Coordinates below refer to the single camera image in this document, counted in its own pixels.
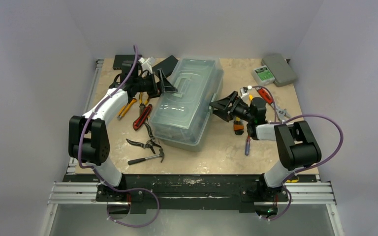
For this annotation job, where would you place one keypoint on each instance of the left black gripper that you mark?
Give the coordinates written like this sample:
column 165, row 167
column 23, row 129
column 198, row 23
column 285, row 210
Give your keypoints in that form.
column 165, row 87

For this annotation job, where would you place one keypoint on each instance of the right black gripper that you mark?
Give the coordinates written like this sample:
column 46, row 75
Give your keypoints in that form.
column 232, row 106

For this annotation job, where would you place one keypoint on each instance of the orange hex key set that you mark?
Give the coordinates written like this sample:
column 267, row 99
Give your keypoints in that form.
column 238, row 126

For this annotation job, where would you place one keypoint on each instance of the translucent green tool box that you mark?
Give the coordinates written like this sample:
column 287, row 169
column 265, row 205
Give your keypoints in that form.
column 182, row 118

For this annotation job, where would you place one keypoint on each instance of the red black utility knife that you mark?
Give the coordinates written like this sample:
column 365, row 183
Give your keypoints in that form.
column 144, row 112

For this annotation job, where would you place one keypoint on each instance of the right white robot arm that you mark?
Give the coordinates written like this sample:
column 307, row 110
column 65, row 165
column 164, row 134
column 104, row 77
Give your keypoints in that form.
column 296, row 144

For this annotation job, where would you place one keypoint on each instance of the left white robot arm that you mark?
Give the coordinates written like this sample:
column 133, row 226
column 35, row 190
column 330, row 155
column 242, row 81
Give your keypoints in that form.
column 88, row 140

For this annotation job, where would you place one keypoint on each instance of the small black flat box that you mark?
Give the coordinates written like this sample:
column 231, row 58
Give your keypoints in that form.
column 167, row 66

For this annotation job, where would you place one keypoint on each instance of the yellow black needle pliers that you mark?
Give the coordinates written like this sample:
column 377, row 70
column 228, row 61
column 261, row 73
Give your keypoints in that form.
column 143, row 102

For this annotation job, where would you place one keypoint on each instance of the red adjustable wrench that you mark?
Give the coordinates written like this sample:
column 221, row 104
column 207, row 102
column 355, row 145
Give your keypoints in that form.
column 282, row 114

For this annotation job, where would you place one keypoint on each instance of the blue red screwdriver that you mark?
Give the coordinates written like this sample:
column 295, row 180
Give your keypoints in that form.
column 247, row 146

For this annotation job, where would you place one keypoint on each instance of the green white screw box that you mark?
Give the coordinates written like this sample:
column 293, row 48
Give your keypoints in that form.
column 263, row 76

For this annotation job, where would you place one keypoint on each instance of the grey plastic case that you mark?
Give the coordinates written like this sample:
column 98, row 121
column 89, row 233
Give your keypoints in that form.
column 281, row 70

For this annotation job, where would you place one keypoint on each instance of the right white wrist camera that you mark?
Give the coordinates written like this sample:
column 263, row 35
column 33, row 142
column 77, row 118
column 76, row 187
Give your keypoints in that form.
column 244, row 93

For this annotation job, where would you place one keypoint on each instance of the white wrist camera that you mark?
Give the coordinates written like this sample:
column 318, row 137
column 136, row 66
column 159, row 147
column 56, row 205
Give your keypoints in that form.
column 244, row 93
column 147, row 64

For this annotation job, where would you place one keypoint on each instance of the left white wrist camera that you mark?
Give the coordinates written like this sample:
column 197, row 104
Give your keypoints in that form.
column 147, row 64

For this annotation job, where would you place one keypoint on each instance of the yellow handled pliers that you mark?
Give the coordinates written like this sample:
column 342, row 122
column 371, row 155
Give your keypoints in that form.
column 126, row 109

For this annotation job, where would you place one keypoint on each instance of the black network switch box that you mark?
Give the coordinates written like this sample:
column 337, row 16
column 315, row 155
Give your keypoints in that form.
column 119, row 60

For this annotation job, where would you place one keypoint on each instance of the black handled hammer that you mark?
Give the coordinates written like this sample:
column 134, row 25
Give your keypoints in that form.
column 161, row 155

